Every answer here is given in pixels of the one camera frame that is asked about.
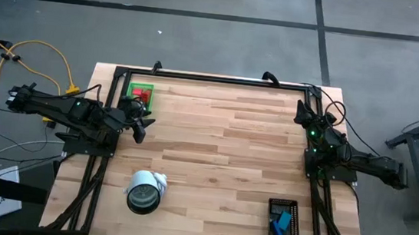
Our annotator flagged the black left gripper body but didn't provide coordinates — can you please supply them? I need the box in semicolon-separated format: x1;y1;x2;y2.
114;95;150;145

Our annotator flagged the green plastic basket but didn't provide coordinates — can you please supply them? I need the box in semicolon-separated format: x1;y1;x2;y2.
124;81;156;113

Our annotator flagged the white cup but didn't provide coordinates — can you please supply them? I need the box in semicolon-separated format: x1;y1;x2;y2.
120;167;170;218

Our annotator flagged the black flat bar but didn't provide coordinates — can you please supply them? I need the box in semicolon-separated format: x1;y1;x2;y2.
0;170;50;206

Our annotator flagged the dark blue block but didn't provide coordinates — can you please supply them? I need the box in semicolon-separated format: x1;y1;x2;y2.
269;219;286;235

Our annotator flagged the black plastic basket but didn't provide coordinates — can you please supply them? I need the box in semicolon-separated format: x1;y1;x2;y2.
265;197;305;235

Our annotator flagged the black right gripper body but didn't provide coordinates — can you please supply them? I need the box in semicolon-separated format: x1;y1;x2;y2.
295;111;332;134

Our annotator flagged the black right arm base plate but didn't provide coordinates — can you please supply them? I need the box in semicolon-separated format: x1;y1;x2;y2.
302;147;361;184

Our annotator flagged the yellow extension cable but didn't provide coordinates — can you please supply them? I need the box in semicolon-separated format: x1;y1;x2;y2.
0;24;87;142

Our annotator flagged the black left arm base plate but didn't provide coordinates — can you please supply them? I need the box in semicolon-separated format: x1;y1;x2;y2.
62;123;121;159

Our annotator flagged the black metal table frame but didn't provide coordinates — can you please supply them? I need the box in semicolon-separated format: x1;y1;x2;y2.
38;59;381;235

